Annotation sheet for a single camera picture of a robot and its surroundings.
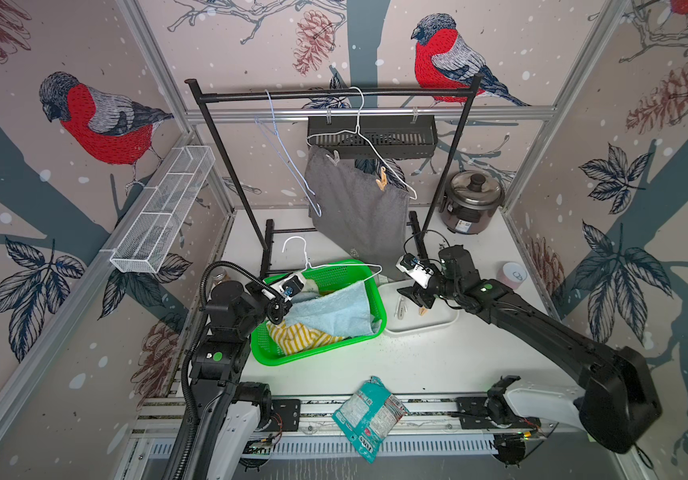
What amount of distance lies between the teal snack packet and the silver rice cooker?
63cm

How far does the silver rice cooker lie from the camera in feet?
3.35

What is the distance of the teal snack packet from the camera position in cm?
70
